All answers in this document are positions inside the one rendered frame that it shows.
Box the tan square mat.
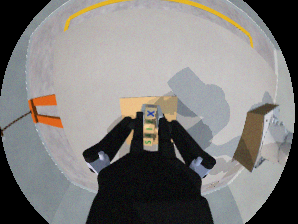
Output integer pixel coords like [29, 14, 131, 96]
[120, 96, 178, 145]

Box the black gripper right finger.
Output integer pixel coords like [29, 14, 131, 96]
[156, 105, 216, 180]

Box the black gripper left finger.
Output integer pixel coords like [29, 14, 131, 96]
[82, 104, 146, 178]

